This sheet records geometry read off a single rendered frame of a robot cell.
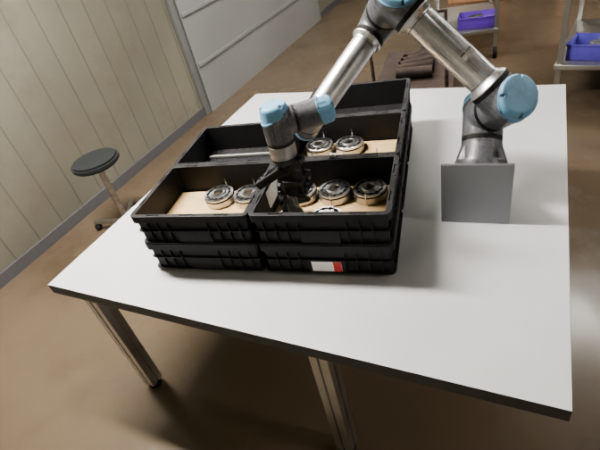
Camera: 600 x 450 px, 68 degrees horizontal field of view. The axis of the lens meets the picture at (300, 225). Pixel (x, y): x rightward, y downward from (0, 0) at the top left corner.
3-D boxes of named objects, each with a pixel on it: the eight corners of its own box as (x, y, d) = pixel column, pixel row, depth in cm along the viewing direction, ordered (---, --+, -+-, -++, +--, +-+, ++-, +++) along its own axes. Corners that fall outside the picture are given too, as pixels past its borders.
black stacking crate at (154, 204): (283, 190, 154) (275, 162, 148) (256, 247, 133) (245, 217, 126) (183, 193, 167) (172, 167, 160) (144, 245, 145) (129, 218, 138)
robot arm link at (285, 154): (262, 149, 119) (274, 135, 125) (267, 164, 122) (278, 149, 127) (288, 149, 116) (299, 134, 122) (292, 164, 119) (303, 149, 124)
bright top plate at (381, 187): (349, 197, 135) (349, 195, 135) (357, 179, 142) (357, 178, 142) (383, 198, 131) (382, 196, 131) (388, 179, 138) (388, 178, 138)
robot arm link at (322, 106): (323, 101, 126) (287, 112, 125) (329, 87, 115) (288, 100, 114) (332, 128, 126) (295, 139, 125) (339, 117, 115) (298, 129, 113)
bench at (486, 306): (545, 210, 239) (565, 84, 197) (533, 537, 131) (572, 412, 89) (282, 190, 308) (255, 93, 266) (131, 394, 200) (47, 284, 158)
